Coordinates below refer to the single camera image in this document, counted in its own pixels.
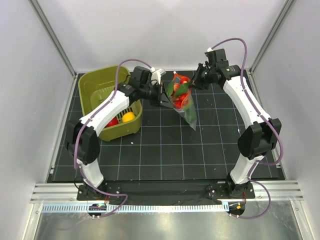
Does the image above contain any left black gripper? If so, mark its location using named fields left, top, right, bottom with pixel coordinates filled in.
left=140, top=82, right=174, bottom=109

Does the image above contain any red lychee bunch with leaves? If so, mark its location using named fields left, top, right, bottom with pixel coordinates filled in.
left=165, top=74, right=192, bottom=110

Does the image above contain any clear zip top bag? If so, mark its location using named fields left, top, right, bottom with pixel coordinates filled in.
left=165, top=71, right=198, bottom=130

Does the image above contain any yellow lemon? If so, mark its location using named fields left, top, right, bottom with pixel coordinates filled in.
left=122, top=111, right=136, bottom=123

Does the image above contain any olive green plastic basket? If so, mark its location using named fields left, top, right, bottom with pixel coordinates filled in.
left=78, top=65, right=143, bottom=142

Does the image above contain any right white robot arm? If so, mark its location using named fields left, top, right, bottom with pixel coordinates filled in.
left=191, top=48, right=282, bottom=198

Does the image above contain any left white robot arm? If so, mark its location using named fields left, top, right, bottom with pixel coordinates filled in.
left=65, top=66, right=173, bottom=200

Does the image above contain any black grid mat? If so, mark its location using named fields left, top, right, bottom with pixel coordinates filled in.
left=47, top=69, right=286, bottom=182

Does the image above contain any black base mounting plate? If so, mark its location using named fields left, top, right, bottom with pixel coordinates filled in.
left=74, top=180, right=256, bottom=203

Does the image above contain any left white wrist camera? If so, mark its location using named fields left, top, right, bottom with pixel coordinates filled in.
left=150, top=67, right=166, bottom=85

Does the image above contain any slotted cable duct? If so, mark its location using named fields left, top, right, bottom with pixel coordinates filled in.
left=41, top=202, right=229, bottom=214

